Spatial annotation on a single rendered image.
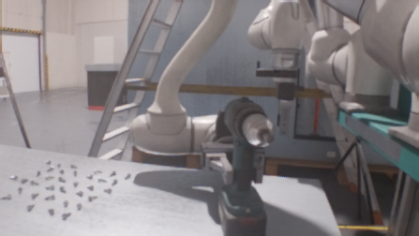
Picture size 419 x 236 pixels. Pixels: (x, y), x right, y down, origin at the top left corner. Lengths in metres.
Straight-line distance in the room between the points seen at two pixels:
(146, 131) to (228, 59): 1.89
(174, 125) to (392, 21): 0.54
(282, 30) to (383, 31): 0.51
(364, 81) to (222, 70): 1.75
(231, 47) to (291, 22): 1.72
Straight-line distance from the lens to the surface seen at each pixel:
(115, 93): 2.04
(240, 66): 2.53
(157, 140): 0.74
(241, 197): 0.51
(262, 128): 0.39
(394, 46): 0.37
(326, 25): 1.16
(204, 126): 0.74
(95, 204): 0.65
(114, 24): 13.30
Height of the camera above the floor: 0.94
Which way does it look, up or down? 10 degrees down
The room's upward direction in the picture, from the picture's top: 1 degrees clockwise
